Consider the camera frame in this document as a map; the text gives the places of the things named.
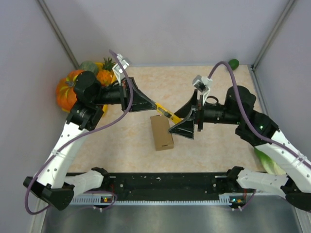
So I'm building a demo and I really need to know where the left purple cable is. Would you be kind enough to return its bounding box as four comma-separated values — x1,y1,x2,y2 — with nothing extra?
24,50,134,216

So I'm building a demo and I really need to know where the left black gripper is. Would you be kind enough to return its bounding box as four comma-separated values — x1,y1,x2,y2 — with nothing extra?
92,77,156,113

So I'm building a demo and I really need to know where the green lime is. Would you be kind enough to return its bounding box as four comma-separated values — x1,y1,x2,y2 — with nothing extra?
228,59,240,70

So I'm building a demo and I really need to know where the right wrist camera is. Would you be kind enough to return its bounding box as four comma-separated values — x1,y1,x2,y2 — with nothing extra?
192,75,213,104

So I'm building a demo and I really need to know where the small pineapple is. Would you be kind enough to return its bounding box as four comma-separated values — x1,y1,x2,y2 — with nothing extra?
97,57,115,86

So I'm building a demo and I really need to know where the yellow utility knife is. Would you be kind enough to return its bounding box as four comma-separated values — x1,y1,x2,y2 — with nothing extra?
156,102,182,124

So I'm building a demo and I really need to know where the yellow plastic tray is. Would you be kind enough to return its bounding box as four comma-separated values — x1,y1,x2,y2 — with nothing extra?
55,58,116,113

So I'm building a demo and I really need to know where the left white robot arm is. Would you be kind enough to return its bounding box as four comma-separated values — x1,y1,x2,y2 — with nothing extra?
23,71,156,211

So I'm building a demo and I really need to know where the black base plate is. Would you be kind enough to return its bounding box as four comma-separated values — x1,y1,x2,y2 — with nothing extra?
82,171,268,201

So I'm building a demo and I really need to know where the orange pumpkin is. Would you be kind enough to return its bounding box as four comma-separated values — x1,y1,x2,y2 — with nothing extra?
56,69,84,113

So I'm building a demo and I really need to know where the aluminium frame rail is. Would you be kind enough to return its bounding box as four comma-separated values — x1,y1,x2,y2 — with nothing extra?
38,174,304,206

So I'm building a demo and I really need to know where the brown cardboard express box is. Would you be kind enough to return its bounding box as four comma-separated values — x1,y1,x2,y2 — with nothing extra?
150,115,174,151

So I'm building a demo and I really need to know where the green lettuce head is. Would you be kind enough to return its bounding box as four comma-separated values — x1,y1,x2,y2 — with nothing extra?
254,148,286,175

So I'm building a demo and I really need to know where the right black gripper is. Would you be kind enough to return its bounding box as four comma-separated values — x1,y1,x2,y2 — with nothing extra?
169,89,242,139

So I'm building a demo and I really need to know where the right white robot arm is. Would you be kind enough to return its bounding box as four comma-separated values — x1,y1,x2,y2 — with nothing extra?
169,85,311,212

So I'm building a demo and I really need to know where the green squash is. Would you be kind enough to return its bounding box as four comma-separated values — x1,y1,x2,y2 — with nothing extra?
79,61,99,76

